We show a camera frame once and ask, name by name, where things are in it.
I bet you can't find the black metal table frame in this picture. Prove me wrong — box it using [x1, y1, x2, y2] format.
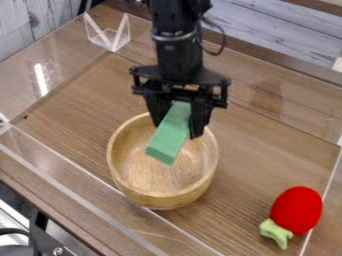
[0, 199, 78, 256]

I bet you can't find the brown wooden bowl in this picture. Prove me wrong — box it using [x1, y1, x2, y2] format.
[107, 113, 219, 210]

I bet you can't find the clear acrylic fence panel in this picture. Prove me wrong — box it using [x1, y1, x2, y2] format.
[0, 119, 223, 256]

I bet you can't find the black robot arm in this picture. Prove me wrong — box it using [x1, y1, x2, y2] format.
[130, 0, 231, 138]

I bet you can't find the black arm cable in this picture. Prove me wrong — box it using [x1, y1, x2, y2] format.
[198, 18, 227, 57]

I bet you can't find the clear acrylic corner bracket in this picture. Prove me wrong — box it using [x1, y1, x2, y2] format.
[83, 13, 131, 52]

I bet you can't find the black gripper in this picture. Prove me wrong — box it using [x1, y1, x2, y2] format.
[130, 35, 231, 139]

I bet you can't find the green rectangular block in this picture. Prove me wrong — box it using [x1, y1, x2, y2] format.
[146, 102, 191, 165]

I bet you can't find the red plush radish toy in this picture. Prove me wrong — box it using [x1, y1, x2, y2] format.
[260, 186, 324, 250]

